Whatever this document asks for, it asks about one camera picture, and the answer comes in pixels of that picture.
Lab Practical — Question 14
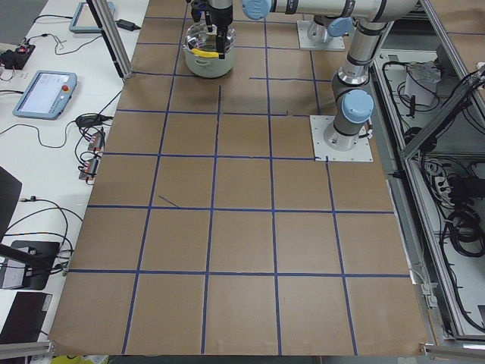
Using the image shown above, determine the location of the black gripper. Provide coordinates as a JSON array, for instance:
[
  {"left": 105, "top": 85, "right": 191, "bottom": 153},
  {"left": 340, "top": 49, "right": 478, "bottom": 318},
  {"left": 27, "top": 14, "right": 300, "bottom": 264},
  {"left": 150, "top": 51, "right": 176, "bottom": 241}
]
[{"left": 206, "top": 0, "right": 233, "bottom": 59}]

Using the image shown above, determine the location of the yellow corn cob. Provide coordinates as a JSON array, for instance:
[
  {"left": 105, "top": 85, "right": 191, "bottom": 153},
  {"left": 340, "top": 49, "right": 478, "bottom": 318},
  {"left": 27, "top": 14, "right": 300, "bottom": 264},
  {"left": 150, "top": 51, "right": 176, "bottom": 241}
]
[{"left": 191, "top": 48, "right": 219, "bottom": 58}]

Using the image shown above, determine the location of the cream cooking pot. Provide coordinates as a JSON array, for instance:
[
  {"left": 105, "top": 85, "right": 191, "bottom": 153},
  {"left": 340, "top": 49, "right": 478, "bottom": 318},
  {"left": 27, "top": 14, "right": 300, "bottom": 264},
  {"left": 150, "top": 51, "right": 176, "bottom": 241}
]
[{"left": 183, "top": 25, "right": 236, "bottom": 78}]

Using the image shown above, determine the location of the black power adapter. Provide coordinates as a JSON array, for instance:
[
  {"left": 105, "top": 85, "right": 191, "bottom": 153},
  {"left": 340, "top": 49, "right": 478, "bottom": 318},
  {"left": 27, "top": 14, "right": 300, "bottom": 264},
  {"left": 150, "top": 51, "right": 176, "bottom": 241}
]
[{"left": 115, "top": 19, "right": 140, "bottom": 31}]

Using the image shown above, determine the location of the far teach pendant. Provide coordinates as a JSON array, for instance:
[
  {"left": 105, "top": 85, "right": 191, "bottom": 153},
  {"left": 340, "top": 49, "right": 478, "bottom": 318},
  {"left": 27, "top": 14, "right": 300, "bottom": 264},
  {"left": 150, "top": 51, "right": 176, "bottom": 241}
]
[{"left": 69, "top": 2, "right": 100, "bottom": 34}]

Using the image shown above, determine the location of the teach pendant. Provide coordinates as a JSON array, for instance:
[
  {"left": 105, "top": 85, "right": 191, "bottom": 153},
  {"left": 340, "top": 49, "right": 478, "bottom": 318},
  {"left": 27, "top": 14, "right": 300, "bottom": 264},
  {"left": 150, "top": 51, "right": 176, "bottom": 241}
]
[
  {"left": 69, "top": 2, "right": 100, "bottom": 34},
  {"left": 12, "top": 71, "right": 77, "bottom": 120}
]

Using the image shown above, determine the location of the small circuit board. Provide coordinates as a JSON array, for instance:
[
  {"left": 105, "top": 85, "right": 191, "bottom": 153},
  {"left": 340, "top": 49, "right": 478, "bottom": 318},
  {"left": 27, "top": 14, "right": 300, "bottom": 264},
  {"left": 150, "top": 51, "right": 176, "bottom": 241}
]
[
  {"left": 88, "top": 130, "right": 105, "bottom": 152},
  {"left": 78, "top": 158, "right": 100, "bottom": 182}
]

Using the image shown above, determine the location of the near teach pendant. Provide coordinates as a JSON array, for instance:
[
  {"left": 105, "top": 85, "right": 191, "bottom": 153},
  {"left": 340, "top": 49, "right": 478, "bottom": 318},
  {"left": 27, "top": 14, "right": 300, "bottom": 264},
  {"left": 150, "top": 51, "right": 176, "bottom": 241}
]
[{"left": 12, "top": 71, "right": 77, "bottom": 120}]

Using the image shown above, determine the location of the brown cardboard mat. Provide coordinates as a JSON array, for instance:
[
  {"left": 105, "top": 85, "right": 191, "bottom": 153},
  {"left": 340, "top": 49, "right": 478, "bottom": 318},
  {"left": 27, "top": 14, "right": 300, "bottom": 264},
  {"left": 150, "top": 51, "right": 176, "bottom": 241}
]
[{"left": 50, "top": 1, "right": 427, "bottom": 356}]

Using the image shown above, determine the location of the black monitor stand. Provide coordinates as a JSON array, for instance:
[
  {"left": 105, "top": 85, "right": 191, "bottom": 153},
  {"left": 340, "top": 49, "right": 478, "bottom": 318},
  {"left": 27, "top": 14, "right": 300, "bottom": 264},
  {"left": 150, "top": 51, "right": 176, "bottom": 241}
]
[{"left": 1, "top": 240, "right": 60, "bottom": 290}]

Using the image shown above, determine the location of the aluminium frame post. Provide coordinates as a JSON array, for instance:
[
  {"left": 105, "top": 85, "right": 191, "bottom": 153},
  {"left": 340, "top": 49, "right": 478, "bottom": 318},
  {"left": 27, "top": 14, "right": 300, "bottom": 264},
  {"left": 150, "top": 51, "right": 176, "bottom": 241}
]
[{"left": 86, "top": 0, "right": 133, "bottom": 80}]

